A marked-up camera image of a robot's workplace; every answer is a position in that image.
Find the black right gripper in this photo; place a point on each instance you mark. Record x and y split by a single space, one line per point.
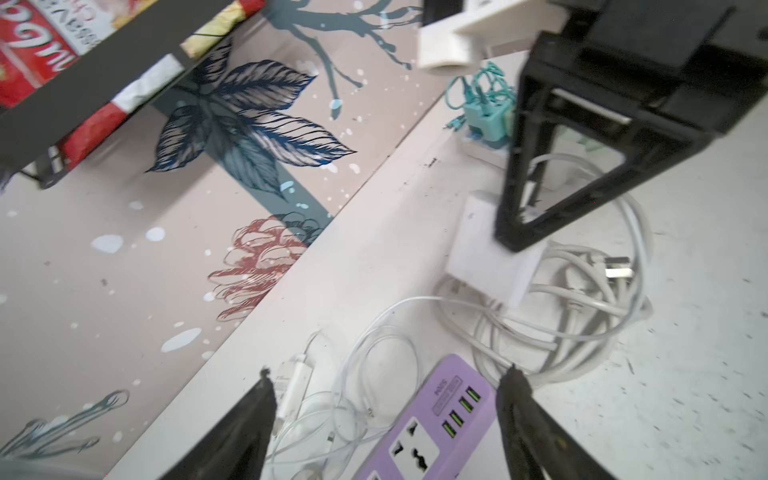
640 78

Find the white blue power strip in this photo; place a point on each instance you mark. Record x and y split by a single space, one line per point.
601 297

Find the red cassava chips bag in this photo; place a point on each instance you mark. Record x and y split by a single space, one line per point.
40 39

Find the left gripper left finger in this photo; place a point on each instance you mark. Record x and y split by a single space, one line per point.
235 448

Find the white charger adapter with cable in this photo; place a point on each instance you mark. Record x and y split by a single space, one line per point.
476 259

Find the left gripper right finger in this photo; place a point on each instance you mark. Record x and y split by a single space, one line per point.
535 445

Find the purple power strip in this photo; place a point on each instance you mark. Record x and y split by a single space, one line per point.
440 428

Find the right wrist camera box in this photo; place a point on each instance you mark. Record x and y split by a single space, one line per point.
456 36

